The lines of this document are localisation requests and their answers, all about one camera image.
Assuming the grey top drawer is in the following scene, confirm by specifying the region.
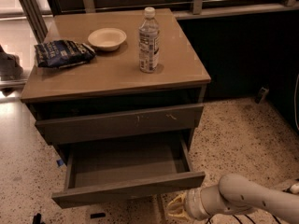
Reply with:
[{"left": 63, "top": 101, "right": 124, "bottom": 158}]
[{"left": 36, "top": 104, "right": 203, "bottom": 145}]

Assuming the black floor cable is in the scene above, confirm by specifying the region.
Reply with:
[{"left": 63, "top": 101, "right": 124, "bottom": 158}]
[{"left": 205, "top": 214, "right": 283, "bottom": 224}]

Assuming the clear plastic water bottle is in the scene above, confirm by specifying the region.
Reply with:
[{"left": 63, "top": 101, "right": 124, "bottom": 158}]
[{"left": 138, "top": 7, "right": 160, "bottom": 73}]

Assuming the small dark wall device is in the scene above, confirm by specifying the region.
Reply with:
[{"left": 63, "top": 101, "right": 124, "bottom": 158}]
[{"left": 254, "top": 87, "right": 269, "bottom": 104}]

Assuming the blue tape piece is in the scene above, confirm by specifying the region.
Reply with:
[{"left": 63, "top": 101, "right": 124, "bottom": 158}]
[{"left": 56, "top": 160, "right": 64, "bottom": 167}]

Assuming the black object at floor edge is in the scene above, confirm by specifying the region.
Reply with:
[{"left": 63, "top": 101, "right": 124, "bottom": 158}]
[{"left": 32, "top": 213, "right": 45, "bottom": 224}]

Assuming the grey drawer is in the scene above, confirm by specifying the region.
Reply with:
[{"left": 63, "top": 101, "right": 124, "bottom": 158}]
[
  {"left": 36, "top": 104, "right": 203, "bottom": 145},
  {"left": 52, "top": 133, "right": 205, "bottom": 208}
]

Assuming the white power strip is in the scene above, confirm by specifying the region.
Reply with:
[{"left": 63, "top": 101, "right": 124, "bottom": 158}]
[{"left": 283, "top": 180, "right": 299, "bottom": 195}]

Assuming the white paper bowl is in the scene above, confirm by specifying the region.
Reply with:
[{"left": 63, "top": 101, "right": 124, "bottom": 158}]
[{"left": 88, "top": 28, "right": 127, "bottom": 51}]

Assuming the grey drawer cabinet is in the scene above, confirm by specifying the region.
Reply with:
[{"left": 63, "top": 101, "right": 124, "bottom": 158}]
[{"left": 19, "top": 7, "right": 212, "bottom": 224}]

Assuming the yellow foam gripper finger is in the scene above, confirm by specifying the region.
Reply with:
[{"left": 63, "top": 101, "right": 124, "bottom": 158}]
[{"left": 166, "top": 193, "right": 191, "bottom": 221}]

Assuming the black floor tape strip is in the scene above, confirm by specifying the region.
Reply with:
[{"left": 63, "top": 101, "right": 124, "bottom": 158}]
[{"left": 90, "top": 213, "right": 106, "bottom": 219}]

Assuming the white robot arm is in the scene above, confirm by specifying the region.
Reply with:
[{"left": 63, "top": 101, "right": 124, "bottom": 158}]
[{"left": 167, "top": 174, "right": 299, "bottom": 224}]

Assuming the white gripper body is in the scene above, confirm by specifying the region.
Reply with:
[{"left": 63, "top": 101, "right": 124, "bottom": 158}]
[{"left": 185, "top": 188, "right": 209, "bottom": 220}]

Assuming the blue chip bag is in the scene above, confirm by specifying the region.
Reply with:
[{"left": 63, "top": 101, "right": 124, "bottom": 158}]
[{"left": 35, "top": 40, "right": 95, "bottom": 68}]

